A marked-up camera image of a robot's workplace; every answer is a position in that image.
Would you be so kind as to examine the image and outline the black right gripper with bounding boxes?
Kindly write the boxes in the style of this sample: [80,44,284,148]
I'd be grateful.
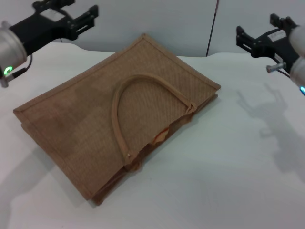
[235,12,301,73]

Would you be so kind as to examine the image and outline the brown woven handbag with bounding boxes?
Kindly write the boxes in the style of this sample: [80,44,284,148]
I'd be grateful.
[13,33,221,207]

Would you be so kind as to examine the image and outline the orange striped bread loaf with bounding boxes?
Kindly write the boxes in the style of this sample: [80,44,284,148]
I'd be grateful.
[152,127,171,145]

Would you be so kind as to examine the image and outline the right arm cable metal plug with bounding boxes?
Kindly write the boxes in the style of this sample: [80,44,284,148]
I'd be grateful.
[265,61,292,78]

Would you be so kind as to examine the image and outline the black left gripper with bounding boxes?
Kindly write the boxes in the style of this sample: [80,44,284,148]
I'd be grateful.
[9,0,99,57]

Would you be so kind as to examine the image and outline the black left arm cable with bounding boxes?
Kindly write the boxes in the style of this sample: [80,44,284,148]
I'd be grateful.
[0,54,33,88]

